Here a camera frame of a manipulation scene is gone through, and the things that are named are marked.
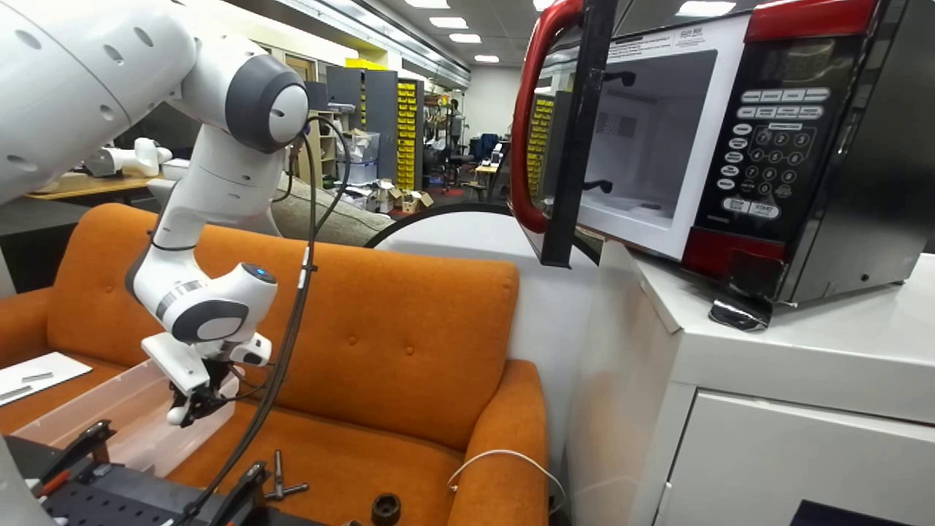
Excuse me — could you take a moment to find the red and black microwave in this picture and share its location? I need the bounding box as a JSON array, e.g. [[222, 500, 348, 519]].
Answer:
[[504, 0, 935, 309]]

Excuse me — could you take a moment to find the black flat microwave foot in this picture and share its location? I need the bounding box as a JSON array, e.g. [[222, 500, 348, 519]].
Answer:
[[707, 288, 773, 334]]

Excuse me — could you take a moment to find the white paper sheet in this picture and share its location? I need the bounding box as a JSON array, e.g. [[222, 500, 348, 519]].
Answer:
[[0, 350, 96, 408]]

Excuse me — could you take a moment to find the orange fabric sofa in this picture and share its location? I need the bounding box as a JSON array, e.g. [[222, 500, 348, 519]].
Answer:
[[0, 201, 552, 526]]

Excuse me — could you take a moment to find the black arched cable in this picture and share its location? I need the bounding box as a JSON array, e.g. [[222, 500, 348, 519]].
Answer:
[[361, 199, 514, 250]]

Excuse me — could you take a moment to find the black camera mount rig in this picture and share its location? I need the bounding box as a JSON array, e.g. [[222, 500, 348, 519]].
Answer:
[[0, 417, 323, 526]]

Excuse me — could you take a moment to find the thin white cable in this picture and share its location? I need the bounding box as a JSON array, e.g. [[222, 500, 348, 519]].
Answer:
[[444, 448, 568, 515]]

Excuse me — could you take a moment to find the transparent plastic container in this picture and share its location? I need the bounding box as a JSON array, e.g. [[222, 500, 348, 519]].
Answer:
[[9, 354, 241, 480]]

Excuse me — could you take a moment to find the white robot part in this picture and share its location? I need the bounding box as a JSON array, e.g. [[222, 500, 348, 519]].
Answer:
[[80, 135, 187, 183]]

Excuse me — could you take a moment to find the metal T-handle tool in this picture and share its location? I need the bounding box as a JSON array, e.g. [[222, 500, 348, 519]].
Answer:
[[259, 448, 313, 506]]

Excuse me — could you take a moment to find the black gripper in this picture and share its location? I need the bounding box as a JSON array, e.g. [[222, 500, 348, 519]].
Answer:
[[169, 357, 241, 430]]

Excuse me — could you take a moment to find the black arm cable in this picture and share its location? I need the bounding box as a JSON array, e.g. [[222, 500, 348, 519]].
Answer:
[[177, 110, 352, 526]]

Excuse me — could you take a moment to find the black vertical pole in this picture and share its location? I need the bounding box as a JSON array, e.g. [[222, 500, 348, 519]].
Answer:
[[536, 0, 622, 271]]

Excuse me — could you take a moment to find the white cabinet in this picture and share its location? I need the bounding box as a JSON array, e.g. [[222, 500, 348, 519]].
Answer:
[[565, 237, 935, 526]]

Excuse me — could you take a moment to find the yellow and black pillar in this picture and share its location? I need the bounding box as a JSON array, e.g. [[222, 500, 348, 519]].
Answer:
[[390, 75, 424, 193]]

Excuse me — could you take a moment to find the black round knob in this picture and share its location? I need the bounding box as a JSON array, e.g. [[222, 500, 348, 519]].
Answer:
[[367, 490, 405, 526]]

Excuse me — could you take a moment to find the wooden desk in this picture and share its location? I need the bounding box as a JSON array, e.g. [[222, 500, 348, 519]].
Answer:
[[22, 172, 156, 204]]

